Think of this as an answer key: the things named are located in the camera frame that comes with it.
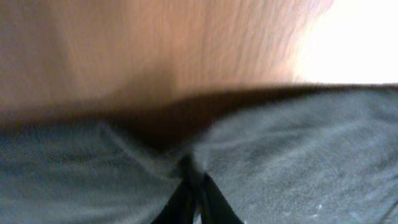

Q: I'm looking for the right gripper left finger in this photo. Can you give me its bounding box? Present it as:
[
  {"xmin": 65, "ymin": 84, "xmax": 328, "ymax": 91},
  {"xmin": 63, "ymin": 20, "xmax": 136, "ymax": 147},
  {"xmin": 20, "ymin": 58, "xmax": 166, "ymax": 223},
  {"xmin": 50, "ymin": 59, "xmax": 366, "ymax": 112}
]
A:
[{"xmin": 151, "ymin": 180, "xmax": 197, "ymax": 224}]

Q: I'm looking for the dark green Nike t-shirt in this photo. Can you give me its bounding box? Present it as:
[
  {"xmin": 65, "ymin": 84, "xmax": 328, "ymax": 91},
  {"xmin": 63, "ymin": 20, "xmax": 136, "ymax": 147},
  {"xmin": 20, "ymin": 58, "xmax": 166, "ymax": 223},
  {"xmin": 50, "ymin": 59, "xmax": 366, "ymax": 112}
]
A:
[{"xmin": 1, "ymin": 90, "xmax": 397, "ymax": 223}]

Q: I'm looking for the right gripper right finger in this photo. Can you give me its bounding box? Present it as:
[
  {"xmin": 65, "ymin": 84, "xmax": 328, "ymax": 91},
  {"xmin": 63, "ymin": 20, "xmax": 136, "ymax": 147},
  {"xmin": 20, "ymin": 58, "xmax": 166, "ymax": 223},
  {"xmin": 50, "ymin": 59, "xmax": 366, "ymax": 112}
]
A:
[{"xmin": 198, "ymin": 174, "xmax": 243, "ymax": 224}]

